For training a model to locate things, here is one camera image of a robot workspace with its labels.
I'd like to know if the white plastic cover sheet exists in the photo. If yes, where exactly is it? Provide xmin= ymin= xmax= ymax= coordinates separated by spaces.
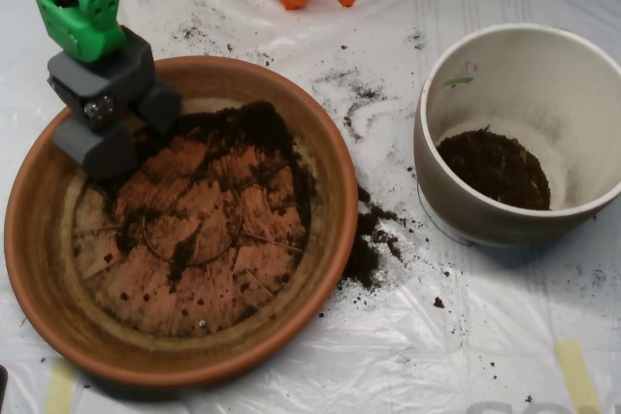
xmin=0 ymin=0 xmax=621 ymax=414

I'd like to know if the white ceramic pot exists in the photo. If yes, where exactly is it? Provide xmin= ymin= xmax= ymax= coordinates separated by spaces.
xmin=413 ymin=21 xmax=621 ymax=248

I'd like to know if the spilled dark soil pile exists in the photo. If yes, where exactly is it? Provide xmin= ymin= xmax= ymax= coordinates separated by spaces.
xmin=339 ymin=185 xmax=404 ymax=292

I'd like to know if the terracotta plant saucer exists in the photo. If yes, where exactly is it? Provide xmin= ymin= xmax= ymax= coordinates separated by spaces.
xmin=3 ymin=55 xmax=360 ymax=390

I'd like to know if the green label sticker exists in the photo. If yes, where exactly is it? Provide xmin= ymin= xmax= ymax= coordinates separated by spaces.
xmin=443 ymin=59 xmax=479 ymax=90

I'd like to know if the beige masking tape strip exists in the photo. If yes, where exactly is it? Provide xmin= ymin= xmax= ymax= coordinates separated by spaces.
xmin=555 ymin=338 xmax=605 ymax=414
xmin=44 ymin=359 xmax=78 ymax=414

